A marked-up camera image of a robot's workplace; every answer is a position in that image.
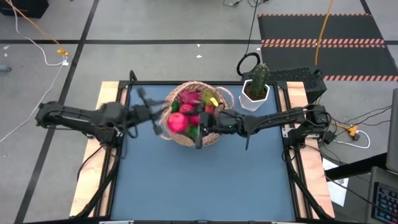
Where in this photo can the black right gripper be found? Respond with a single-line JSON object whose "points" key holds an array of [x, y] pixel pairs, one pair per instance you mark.
{"points": [[214, 123]]}

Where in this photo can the red pomegranate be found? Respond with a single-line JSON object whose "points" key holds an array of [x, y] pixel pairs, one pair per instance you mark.
{"points": [[178, 123]]}

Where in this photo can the black aluminium table frame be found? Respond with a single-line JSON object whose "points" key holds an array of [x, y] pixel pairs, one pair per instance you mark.
{"points": [[149, 83]]}

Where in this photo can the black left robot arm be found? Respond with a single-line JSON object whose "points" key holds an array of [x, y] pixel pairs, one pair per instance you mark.
{"points": [[77, 116]]}

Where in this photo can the black beam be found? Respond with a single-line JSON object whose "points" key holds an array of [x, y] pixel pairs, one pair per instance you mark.
{"points": [[357, 166]]}

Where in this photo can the black box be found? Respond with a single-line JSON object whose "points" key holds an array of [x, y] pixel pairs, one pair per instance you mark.
{"points": [[25, 7]]}

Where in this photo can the grey monitor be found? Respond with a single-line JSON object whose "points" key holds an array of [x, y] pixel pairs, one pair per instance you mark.
{"points": [[393, 140]]}

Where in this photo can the red round fruit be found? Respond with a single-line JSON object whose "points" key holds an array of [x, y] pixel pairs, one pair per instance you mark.
{"points": [[194, 119]]}

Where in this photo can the black striped-edge floor mat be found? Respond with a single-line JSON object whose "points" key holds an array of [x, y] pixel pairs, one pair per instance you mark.
{"points": [[326, 28]]}

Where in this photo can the dark red apple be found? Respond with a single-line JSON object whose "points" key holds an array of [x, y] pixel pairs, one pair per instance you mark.
{"points": [[186, 108]]}

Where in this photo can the green lime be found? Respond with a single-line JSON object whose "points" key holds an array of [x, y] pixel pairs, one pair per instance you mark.
{"points": [[175, 106], [193, 130]]}

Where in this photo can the white paper sheet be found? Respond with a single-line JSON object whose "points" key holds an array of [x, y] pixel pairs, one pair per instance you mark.
{"points": [[337, 189]]}

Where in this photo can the light wooden side board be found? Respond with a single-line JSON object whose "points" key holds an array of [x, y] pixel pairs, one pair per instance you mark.
{"points": [[105, 93], [297, 96]]}

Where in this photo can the grey mounting plate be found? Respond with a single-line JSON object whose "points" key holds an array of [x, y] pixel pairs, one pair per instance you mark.
{"points": [[286, 133]]}

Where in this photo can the yellow power strip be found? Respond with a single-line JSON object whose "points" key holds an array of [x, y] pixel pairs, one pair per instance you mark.
{"points": [[353, 130]]}

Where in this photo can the green cactus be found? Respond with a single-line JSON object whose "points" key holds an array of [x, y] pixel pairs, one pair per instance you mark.
{"points": [[259, 79]]}

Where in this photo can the white angular plant pot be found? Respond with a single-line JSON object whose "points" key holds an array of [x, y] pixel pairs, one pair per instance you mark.
{"points": [[248, 104]]}

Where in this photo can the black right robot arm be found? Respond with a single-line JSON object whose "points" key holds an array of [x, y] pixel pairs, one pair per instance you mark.
{"points": [[273, 119]]}

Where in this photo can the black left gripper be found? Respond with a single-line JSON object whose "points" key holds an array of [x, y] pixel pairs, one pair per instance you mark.
{"points": [[143, 113]]}

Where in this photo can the black keyboard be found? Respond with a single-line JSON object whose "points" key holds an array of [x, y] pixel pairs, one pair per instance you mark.
{"points": [[387, 202]]}

